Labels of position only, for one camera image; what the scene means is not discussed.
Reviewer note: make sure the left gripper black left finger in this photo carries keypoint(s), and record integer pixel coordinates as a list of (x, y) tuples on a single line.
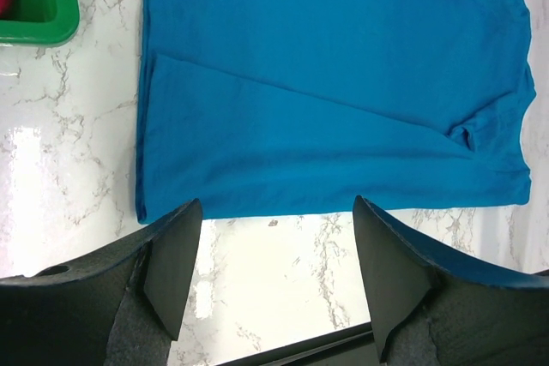
[(122, 304)]

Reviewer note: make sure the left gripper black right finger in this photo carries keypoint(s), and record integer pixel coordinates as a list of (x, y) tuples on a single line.
[(431, 304)]

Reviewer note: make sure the blue t shirt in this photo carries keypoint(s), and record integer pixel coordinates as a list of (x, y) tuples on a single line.
[(283, 107)]

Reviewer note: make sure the green plastic bin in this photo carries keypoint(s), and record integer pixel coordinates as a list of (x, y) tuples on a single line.
[(39, 22)]

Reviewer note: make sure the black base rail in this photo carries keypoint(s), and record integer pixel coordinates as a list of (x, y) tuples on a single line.
[(349, 346)]

